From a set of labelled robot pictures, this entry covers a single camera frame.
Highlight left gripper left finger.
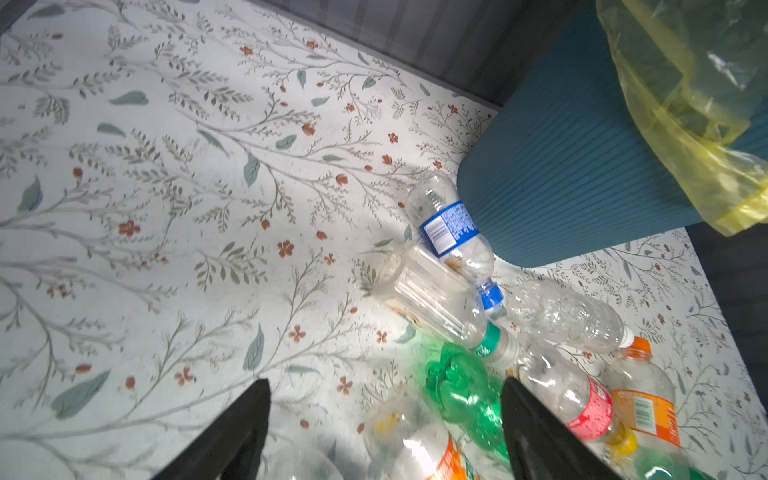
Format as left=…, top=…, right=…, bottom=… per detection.
left=155, top=379, right=271, bottom=479

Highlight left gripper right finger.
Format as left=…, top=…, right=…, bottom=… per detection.
left=501, top=377, right=620, bottom=480

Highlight green bottle yellow cap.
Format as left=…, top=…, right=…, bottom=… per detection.
left=424, top=343, right=509, bottom=461

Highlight crushed green bottle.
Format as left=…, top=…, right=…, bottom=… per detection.
left=632, top=446, right=715, bottom=480

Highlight clear bottle orange caps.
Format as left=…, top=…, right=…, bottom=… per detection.
left=364, top=394, right=479, bottom=480

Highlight teal bin with yellow rim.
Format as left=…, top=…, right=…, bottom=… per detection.
left=458, top=1, right=708, bottom=268

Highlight yellow plastic bin liner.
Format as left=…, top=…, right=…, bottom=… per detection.
left=596, top=0, right=767, bottom=236

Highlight clear bottle pink label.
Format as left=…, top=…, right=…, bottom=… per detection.
left=518, top=342, right=638, bottom=457

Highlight clear bottle orange label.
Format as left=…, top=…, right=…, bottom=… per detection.
left=602, top=337, right=682, bottom=454

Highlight clear crumpled bottle white cap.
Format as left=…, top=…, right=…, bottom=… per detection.
left=506, top=280, right=635, bottom=354

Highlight clear square bottle green band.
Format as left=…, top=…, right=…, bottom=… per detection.
left=372, top=242, right=520, bottom=371

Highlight clear bottle blue label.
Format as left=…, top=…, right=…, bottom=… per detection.
left=405, top=171, right=507, bottom=319

